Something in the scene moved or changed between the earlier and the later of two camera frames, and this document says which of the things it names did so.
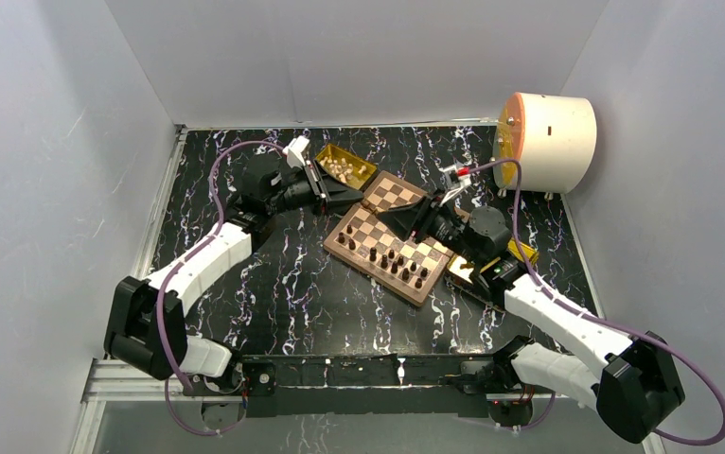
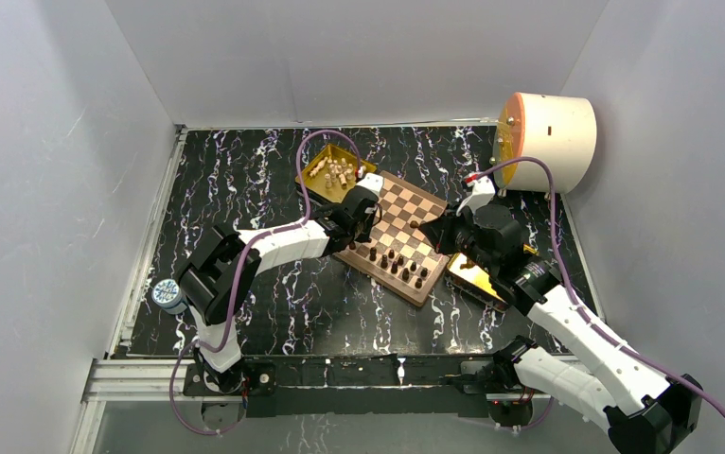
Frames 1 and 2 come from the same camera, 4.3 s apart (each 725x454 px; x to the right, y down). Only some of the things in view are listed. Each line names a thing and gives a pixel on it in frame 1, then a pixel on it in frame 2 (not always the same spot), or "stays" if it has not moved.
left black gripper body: x=307 y=191 -> x=362 y=232
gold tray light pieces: x=344 y=166 stays
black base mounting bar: x=357 y=386 stays
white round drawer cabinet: x=554 y=138 stays
